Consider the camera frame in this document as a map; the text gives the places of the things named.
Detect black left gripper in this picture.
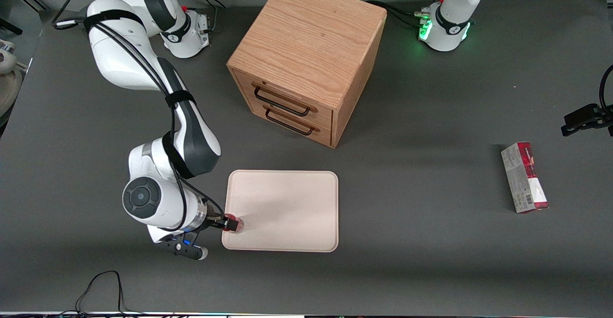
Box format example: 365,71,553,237
561,103,613,137

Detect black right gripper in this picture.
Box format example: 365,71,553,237
204,212,239,233

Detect red coke bottle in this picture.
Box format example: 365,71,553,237
223,214,244,234

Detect beige rectangular tray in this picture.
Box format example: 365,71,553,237
221,170,340,253

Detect red and grey carton box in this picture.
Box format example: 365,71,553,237
500,141,550,214

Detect wooden two-drawer cabinet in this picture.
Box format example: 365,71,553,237
227,0,387,149

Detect beige round stand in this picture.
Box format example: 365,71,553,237
0,40,24,117

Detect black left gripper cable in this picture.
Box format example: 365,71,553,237
599,64,613,113

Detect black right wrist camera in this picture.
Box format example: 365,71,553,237
163,231,209,261

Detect black metal drawer handle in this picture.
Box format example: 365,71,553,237
263,104,321,136
252,84,318,117

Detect thin black table cable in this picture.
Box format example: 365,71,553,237
57,270,144,317

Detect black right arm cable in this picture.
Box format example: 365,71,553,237
52,0,227,225

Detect black left base cables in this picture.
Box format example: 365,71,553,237
366,0,449,29

